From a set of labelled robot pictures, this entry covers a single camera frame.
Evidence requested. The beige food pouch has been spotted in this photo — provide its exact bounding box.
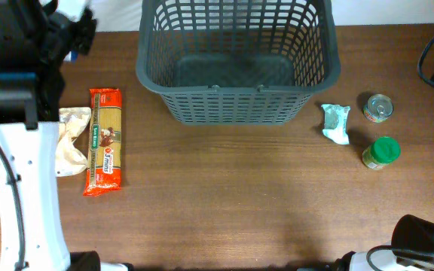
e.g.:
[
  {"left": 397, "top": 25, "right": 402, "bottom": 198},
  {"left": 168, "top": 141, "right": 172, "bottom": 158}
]
[{"left": 55, "top": 107, "right": 91, "bottom": 177}]

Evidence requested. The San Remo spaghetti packet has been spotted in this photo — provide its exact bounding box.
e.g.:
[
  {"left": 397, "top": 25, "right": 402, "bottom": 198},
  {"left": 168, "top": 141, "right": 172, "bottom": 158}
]
[{"left": 83, "top": 88, "right": 122, "bottom": 196}]

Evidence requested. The light green packet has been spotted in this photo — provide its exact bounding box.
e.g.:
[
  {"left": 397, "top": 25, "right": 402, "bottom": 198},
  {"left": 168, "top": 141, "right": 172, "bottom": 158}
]
[{"left": 321, "top": 104, "right": 350, "bottom": 145}]

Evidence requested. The small tin can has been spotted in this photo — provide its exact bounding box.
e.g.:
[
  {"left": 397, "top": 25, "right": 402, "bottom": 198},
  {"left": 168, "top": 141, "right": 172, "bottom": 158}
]
[{"left": 363, "top": 94, "right": 393, "bottom": 123}]

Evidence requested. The green lid glass jar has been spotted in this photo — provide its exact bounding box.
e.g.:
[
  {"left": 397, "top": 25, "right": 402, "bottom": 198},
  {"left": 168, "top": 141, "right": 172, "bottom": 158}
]
[{"left": 362, "top": 137, "right": 401, "bottom": 170}]

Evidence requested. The dark blue cardboard box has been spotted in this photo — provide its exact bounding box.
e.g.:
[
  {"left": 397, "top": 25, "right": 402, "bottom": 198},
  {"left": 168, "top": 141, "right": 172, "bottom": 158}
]
[{"left": 64, "top": 51, "right": 78, "bottom": 62}]

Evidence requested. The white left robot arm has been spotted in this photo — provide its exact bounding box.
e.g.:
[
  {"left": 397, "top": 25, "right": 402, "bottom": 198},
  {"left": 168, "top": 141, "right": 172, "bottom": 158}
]
[{"left": 0, "top": 0, "right": 131, "bottom": 270}]

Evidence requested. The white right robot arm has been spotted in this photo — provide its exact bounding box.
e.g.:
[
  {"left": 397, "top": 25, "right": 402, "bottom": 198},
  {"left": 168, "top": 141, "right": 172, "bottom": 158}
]
[{"left": 326, "top": 215, "right": 434, "bottom": 271}]

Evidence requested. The grey plastic mesh basket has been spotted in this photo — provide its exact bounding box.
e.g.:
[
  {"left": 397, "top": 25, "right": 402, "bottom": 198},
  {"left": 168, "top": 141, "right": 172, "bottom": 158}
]
[{"left": 136, "top": 0, "right": 341, "bottom": 125}]

